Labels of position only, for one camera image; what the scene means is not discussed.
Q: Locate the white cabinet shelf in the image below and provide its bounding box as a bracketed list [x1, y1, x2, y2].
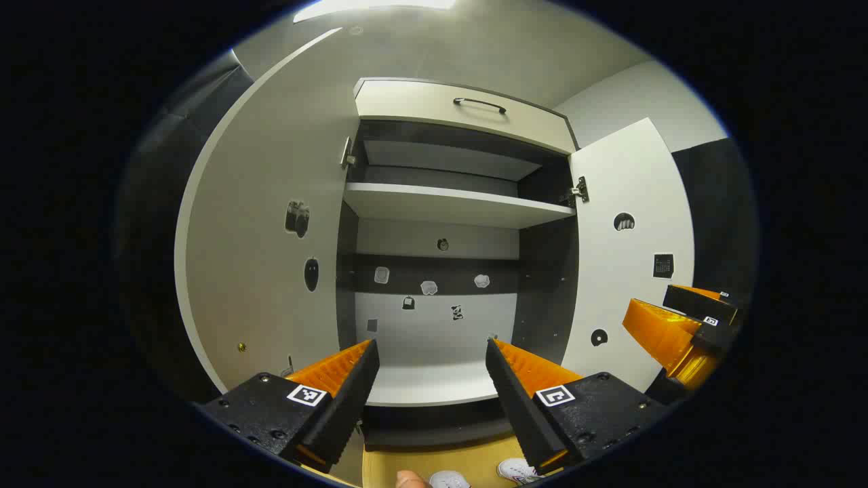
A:
[342, 182, 577, 229]
[363, 139, 543, 182]

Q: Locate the black drawer handle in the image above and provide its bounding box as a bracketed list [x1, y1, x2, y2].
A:
[453, 98, 507, 115]

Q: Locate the white door with calendar sticker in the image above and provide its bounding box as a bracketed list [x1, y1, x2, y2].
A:
[561, 117, 696, 394]

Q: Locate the white shoe cabinet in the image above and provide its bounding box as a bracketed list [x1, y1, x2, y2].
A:
[337, 77, 580, 451]

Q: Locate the white cabinet drawer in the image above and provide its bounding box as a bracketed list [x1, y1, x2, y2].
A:
[353, 77, 578, 155]

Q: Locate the black backdrop cloth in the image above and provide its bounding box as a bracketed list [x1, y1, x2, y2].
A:
[671, 138, 759, 309]
[125, 51, 255, 404]

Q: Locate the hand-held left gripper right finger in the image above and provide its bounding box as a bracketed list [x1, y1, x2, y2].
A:
[486, 337, 672, 475]

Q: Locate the white door with camera sticker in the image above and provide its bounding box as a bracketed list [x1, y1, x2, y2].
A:
[174, 27, 360, 395]

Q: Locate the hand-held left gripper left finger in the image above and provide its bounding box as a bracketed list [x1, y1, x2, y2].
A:
[193, 339, 380, 474]

